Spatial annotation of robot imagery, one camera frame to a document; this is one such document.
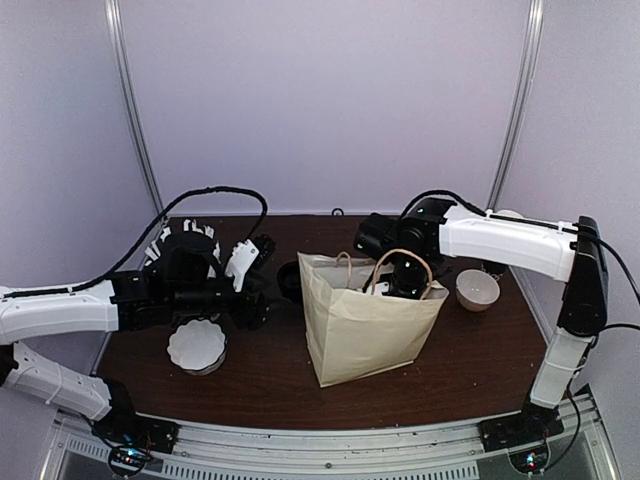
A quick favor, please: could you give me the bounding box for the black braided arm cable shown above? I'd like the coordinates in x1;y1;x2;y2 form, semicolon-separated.
399;188;491;221
0;185;270;301

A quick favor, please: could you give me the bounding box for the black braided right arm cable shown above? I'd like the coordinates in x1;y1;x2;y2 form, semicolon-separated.
399;188;491;221

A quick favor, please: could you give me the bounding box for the stack of paper cups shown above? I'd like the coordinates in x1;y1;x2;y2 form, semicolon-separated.
494;209;524;219

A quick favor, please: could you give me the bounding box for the right aluminium frame post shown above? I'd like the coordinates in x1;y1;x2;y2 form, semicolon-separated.
487;0;545;210

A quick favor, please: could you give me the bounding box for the cream paper bag with handles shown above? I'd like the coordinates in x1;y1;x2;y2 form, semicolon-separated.
298;252;449;388

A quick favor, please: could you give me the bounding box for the aluminium front rail base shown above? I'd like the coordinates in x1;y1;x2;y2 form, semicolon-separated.
33;393;622;479

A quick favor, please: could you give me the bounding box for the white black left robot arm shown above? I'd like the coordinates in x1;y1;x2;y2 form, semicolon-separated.
1;223;275;444

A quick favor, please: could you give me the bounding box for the bundle of white wrapped straws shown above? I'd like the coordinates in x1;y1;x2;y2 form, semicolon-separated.
142;219;221;277

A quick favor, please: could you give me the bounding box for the aluminium frame post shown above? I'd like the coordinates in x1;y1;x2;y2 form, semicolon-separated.
487;0;545;210
104;0;164;213

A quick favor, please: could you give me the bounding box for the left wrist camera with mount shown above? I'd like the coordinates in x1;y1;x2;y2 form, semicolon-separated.
224;234;276;293

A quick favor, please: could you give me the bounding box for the stack of black cup lids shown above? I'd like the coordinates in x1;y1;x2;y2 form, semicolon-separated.
276;261;302;303

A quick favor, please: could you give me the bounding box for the white round ceramic bowl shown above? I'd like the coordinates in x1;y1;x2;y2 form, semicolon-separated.
455;269;501;313

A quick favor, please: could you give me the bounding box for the left aluminium frame post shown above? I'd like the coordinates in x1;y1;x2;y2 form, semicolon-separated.
104;0;164;213

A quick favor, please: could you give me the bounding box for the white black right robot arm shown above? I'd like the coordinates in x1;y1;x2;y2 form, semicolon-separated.
353;190;608;442

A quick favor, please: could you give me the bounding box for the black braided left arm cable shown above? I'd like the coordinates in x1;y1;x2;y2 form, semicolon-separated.
0;185;270;301

